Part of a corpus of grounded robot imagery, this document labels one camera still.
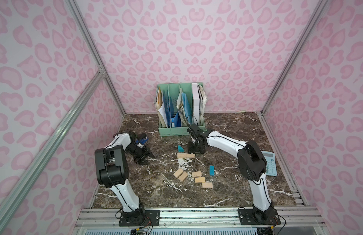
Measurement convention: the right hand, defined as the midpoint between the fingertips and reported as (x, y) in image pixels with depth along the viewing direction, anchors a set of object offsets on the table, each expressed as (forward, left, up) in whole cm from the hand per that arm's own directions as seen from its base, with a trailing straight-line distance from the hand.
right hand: (189, 152), depth 93 cm
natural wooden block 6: (-19, -10, -4) cm, 22 cm away
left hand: (-5, +23, +1) cm, 24 cm away
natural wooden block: (-1, -1, -3) cm, 3 cm away
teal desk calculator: (-9, -49, -4) cm, 50 cm away
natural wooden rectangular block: (0, +5, -4) cm, 7 cm away
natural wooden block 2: (-12, +7, -4) cm, 14 cm away
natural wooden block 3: (-15, +4, -3) cm, 15 cm away
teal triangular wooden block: (+3, +6, -3) cm, 8 cm away
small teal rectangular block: (-10, -14, -4) cm, 17 cm away
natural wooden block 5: (-16, -6, -5) cm, 17 cm away
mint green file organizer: (+41, +12, +17) cm, 46 cm away
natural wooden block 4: (-12, -4, -4) cm, 14 cm away
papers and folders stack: (+29, -1, +9) cm, 30 cm away
